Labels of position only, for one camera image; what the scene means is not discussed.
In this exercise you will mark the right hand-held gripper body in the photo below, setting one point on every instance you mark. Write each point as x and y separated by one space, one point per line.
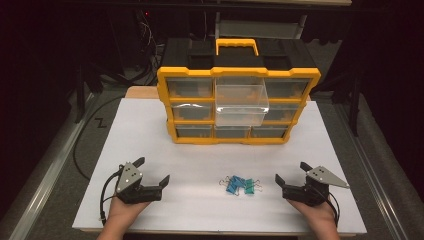
310 193

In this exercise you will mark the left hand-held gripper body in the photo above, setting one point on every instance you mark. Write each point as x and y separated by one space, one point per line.
129 176

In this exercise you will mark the teal binder clip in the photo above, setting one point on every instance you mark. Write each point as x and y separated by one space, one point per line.
249 186

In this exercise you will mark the blue binder clip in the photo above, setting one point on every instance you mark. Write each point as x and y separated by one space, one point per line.
231 189
237 181

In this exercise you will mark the pulled-out clear plastic drawer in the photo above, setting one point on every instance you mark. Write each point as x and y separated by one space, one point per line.
241 100

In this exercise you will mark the yellow black drawer organizer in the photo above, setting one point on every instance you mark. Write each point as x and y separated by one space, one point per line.
240 71

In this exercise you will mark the person's right hand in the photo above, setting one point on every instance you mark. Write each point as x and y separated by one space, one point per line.
320 215

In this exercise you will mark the person's left hand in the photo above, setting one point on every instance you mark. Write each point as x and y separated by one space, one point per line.
121 211

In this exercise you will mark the black metal stand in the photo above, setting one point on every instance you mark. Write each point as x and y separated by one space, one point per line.
355 100
80 93

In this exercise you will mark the set of closed clear drawers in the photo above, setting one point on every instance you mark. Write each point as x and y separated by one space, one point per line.
190 87

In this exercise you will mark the grey metal frame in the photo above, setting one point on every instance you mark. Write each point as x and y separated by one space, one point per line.
260 28

